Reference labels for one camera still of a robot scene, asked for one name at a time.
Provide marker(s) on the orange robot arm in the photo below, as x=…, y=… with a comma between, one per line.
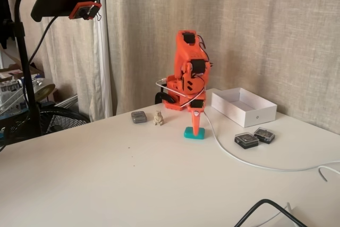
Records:
x=183, y=49

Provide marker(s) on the white plastic packaging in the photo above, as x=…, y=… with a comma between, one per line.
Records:
x=13, y=94

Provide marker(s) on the black camera holder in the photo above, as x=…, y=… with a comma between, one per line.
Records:
x=58, y=3

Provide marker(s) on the beige linen curtain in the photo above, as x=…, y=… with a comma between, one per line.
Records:
x=265, y=38

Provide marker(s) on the dark hanging garment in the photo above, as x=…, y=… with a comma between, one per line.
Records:
x=5, y=11

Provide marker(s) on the brass round dish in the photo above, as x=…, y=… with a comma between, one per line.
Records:
x=43, y=91

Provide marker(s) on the black overhead camera stand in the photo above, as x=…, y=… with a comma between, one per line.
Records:
x=71, y=65

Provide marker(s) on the green cube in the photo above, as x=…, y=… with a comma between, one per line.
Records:
x=188, y=134

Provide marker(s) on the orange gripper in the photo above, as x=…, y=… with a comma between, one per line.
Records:
x=196, y=114

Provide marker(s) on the black floor fan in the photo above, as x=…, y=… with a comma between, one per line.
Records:
x=63, y=120

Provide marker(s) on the white cardboard bin box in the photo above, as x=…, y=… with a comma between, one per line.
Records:
x=257, y=118

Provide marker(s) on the black table clamp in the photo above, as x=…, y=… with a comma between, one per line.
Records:
x=159, y=95

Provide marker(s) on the black gooseneck stand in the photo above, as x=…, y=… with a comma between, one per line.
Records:
x=26, y=65

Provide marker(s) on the small clear black case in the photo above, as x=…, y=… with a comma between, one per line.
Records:
x=264, y=135
x=246, y=140

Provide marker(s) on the beige bear figurine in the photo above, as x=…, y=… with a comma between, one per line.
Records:
x=158, y=118

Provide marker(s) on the grey metal tin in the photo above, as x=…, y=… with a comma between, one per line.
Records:
x=139, y=117

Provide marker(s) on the orange camera module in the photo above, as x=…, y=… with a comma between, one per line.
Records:
x=79, y=11

